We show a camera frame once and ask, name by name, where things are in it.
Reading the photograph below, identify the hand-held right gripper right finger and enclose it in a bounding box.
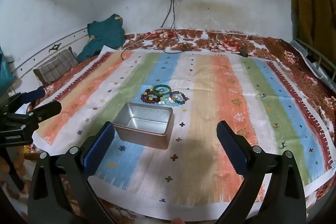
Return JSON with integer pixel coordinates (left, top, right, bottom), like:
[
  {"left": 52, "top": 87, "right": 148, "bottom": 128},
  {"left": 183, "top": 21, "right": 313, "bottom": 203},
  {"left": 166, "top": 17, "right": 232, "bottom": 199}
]
[{"left": 215, "top": 120, "right": 308, "bottom": 224}]

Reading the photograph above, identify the green jade bangle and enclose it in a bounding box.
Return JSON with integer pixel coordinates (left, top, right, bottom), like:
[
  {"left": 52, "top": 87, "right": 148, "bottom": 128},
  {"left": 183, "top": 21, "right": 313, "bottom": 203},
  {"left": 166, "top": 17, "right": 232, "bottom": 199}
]
[{"left": 153, "top": 84, "right": 173, "bottom": 97}]

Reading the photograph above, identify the dark red bead bracelet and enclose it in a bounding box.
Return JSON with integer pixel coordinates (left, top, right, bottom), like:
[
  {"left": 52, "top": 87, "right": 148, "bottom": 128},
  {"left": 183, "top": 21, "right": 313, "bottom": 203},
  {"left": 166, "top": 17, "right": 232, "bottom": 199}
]
[{"left": 141, "top": 88, "right": 162, "bottom": 105}]

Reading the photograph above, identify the thin black cable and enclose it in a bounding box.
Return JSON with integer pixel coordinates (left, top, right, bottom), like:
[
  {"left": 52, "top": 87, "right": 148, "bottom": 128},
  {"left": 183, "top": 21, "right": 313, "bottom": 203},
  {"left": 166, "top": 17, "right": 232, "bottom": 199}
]
[{"left": 121, "top": 34, "right": 171, "bottom": 60}]

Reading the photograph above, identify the teal cloth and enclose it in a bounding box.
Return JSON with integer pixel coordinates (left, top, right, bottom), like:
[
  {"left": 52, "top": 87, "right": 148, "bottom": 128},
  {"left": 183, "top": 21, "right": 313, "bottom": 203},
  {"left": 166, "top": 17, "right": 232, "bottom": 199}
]
[{"left": 0, "top": 46, "right": 18, "bottom": 98}]

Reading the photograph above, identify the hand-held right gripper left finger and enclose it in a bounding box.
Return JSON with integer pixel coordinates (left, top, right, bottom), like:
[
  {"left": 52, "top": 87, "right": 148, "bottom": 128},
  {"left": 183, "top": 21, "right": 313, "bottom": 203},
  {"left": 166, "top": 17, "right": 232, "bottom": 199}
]
[{"left": 28, "top": 121, "right": 116, "bottom": 224}]

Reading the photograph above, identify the striped pastel mat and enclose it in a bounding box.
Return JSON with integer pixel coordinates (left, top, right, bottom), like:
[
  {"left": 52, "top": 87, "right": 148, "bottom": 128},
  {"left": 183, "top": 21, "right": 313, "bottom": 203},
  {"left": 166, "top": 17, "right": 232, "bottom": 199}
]
[{"left": 32, "top": 45, "right": 335, "bottom": 221}]

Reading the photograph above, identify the blue bead bracelet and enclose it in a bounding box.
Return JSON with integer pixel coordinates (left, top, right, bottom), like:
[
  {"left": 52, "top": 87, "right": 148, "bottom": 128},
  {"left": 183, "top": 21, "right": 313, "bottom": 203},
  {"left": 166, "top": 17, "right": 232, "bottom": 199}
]
[{"left": 169, "top": 91, "right": 189, "bottom": 106}]

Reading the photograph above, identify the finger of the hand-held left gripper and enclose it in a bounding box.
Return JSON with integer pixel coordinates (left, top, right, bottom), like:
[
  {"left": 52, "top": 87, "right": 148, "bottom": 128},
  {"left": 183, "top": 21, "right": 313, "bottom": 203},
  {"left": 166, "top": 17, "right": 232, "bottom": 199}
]
[
  {"left": 9, "top": 87, "right": 46, "bottom": 109},
  {"left": 25, "top": 100, "right": 63, "bottom": 123}
]

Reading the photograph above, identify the teal garment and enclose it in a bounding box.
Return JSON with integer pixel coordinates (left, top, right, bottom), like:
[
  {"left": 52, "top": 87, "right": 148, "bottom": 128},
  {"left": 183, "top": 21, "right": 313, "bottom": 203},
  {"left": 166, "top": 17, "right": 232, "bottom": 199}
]
[{"left": 76, "top": 14, "right": 127, "bottom": 63}]

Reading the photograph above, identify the metal bed rail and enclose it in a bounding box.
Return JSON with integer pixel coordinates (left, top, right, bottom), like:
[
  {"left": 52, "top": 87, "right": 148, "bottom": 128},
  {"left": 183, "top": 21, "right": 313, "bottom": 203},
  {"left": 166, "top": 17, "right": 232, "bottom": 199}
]
[{"left": 13, "top": 27, "right": 90, "bottom": 77}]

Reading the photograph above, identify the thick black cable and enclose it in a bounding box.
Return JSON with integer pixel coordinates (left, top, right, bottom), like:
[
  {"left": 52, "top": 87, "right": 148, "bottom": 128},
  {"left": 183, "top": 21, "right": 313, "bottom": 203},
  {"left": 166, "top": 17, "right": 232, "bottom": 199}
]
[{"left": 161, "top": 0, "right": 196, "bottom": 54}]

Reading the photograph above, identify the silver metal tin box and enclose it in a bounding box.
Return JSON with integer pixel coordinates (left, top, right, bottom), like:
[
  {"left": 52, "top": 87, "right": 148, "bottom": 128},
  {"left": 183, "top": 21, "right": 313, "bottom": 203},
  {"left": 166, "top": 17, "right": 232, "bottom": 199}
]
[{"left": 113, "top": 102, "right": 174, "bottom": 150}]

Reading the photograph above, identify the striped patterned tablecloth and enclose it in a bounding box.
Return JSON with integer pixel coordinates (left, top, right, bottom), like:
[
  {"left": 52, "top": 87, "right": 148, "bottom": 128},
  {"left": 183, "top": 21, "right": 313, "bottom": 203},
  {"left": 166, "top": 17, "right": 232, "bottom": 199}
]
[{"left": 0, "top": 28, "right": 336, "bottom": 224}]

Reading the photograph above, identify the mustard yellow garment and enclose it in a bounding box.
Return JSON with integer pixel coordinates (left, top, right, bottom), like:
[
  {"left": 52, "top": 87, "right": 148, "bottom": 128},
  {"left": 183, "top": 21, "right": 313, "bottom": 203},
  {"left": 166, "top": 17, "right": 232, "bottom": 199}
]
[{"left": 291, "top": 0, "right": 336, "bottom": 68}]

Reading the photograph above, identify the grey metal rack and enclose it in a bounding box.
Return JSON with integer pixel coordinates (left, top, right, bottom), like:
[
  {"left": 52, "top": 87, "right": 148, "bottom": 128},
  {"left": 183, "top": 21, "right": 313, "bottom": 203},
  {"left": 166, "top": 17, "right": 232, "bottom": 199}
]
[{"left": 289, "top": 39, "right": 336, "bottom": 84}]

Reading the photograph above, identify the plaid pillow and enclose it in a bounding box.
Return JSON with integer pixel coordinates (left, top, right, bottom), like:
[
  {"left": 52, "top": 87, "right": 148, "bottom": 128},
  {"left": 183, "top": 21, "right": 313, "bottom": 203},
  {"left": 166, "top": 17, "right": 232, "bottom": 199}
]
[{"left": 33, "top": 47, "right": 79, "bottom": 87}]

